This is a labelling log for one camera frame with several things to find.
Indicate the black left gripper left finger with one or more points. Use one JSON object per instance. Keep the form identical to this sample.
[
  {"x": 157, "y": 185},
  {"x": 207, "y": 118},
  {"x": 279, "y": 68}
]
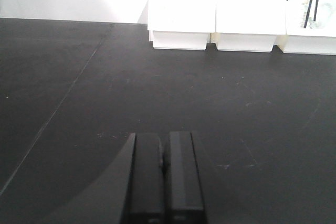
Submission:
[{"x": 129, "y": 190}]

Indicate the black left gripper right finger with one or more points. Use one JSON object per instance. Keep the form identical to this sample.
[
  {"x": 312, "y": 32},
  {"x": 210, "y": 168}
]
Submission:
[{"x": 183, "y": 194}]

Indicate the left white storage bin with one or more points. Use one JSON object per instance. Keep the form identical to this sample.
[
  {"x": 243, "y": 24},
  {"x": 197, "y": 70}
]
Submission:
[{"x": 181, "y": 24}]

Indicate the white storage bin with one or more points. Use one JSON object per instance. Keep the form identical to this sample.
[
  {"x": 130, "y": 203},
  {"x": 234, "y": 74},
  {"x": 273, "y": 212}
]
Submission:
[
  {"x": 318, "y": 38},
  {"x": 248, "y": 25},
  {"x": 181, "y": 24}
]

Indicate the middle white storage bin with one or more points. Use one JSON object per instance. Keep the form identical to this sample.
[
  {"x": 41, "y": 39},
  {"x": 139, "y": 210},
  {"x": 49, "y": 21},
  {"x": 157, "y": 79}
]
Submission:
[{"x": 248, "y": 25}]

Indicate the right white storage bin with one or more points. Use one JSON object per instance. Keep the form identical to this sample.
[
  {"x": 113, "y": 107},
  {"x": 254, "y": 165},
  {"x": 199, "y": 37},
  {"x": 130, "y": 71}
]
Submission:
[{"x": 318, "y": 38}]

